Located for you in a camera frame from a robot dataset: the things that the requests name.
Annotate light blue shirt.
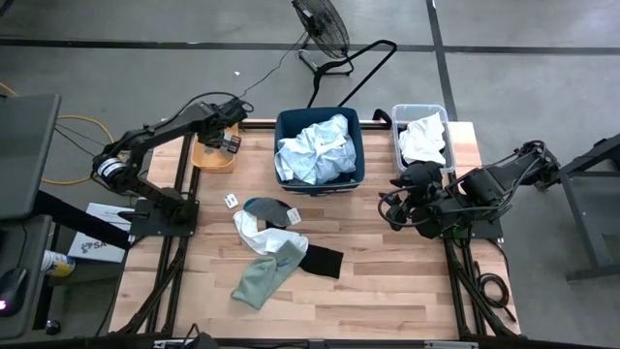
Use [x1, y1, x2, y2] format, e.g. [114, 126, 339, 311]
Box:
[274, 113, 358, 186]

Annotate black diagonal strut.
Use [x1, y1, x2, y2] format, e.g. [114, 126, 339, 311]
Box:
[32, 190, 132, 252]

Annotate black computer mouse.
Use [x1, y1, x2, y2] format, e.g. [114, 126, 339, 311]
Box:
[0, 267, 29, 319]

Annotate silver metal bracket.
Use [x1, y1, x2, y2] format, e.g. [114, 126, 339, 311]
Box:
[423, 339, 480, 349]
[152, 337, 209, 349]

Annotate yellow extension cable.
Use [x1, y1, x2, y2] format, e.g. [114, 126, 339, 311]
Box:
[0, 81, 120, 186]

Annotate black floor fan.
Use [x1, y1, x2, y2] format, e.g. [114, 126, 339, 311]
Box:
[291, 0, 356, 78]

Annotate black aluminium frame rails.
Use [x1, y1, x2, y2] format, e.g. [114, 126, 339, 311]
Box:
[109, 118, 202, 336]
[433, 169, 519, 338]

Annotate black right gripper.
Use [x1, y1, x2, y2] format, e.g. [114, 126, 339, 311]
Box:
[386, 161, 446, 226]

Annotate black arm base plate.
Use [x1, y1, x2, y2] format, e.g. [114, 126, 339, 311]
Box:
[117, 198, 201, 238]
[433, 212, 505, 241]

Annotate navy fabric basket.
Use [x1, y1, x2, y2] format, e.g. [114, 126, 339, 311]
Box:
[273, 106, 366, 196]

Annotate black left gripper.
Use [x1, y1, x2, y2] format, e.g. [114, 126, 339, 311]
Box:
[197, 98, 252, 156]

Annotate white and yellow can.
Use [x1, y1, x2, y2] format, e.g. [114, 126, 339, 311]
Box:
[40, 248, 78, 278]

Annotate black sock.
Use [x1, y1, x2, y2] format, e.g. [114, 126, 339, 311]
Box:
[297, 244, 345, 280]

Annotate white sock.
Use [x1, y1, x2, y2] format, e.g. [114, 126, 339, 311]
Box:
[232, 209, 310, 257]

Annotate coiled black cable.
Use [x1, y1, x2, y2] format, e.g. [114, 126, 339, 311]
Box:
[473, 260, 518, 324]

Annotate white cloth shirt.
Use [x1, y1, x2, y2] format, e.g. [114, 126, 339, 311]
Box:
[397, 111, 448, 167]

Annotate clear plastic bin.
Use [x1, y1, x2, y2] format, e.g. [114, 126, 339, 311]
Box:
[389, 103, 456, 175]

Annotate orange plastic bin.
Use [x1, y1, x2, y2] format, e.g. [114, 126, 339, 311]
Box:
[191, 120, 240, 175]

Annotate thin black fan cable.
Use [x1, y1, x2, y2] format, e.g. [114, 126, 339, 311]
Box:
[239, 31, 308, 101]

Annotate black metal stand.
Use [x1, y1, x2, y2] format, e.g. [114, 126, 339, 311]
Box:
[534, 133, 620, 283]

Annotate grey desk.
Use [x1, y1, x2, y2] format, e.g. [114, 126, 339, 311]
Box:
[0, 214, 53, 340]

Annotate dark grey monitor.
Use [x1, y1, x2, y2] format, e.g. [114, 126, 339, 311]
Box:
[0, 93, 63, 222]

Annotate sage green sock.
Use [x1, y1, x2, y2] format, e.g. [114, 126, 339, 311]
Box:
[231, 240, 307, 310]

